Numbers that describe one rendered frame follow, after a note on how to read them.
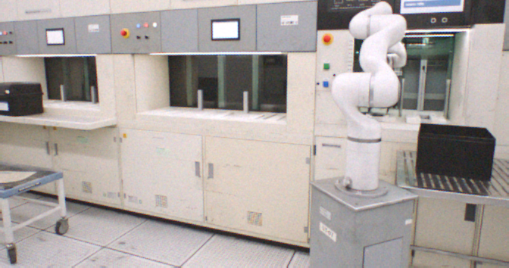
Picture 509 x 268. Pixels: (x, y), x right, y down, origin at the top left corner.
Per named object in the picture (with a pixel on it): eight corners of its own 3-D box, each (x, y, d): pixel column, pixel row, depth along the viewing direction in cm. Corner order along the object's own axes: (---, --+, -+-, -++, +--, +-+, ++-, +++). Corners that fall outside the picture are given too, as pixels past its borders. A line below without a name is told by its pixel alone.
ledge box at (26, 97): (-10, 114, 271) (-15, 82, 266) (25, 110, 296) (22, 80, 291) (12, 117, 258) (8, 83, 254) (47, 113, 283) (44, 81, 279)
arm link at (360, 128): (379, 144, 115) (384, 73, 111) (326, 139, 123) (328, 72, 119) (382, 137, 126) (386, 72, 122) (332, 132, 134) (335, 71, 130)
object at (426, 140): (416, 156, 169) (420, 122, 166) (482, 163, 156) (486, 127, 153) (414, 172, 144) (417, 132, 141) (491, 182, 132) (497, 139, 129)
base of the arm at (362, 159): (357, 201, 114) (360, 148, 111) (324, 182, 131) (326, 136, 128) (399, 192, 121) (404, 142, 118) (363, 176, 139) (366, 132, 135)
